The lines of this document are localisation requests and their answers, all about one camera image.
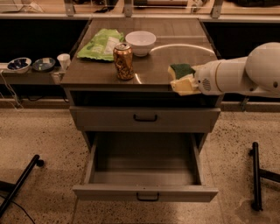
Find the grey drawer cabinet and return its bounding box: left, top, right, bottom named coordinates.
left=62, top=17, right=221, bottom=147

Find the green snack bag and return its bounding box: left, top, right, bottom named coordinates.
left=77, top=28, right=124, bottom=61

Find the white bowl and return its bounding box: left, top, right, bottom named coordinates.
left=125, top=31, right=157, bottom=57

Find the dark blue bowl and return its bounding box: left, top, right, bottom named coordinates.
left=32, top=58, right=56, bottom=73

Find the black right base leg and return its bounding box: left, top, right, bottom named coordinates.
left=249, top=142, right=280, bottom=211

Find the open grey lower drawer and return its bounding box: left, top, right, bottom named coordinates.
left=73, top=132, right=218, bottom=202

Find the white paper cup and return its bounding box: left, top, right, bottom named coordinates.
left=57, top=53, right=71, bottom=71

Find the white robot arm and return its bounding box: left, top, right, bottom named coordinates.
left=168, top=42, right=280, bottom=98

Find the gold soda can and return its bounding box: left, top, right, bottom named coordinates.
left=113, top=42, right=134, bottom=81

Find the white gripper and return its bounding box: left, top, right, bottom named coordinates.
left=171, top=61, right=218, bottom=96

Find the green and yellow sponge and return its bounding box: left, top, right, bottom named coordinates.
left=168, top=64, right=195, bottom=80

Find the grey side shelf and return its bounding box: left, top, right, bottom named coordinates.
left=0, top=63, right=65, bottom=85

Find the blue patterned bowl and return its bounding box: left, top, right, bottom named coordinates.
left=7, top=57, right=32, bottom=74

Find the black base leg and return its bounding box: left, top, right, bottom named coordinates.
left=249, top=142, right=280, bottom=211
left=0, top=155, right=45, bottom=217

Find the white cable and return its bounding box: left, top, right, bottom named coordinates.
left=0, top=69, right=25, bottom=110

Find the black left base leg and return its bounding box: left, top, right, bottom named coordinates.
left=0, top=155, right=45, bottom=217

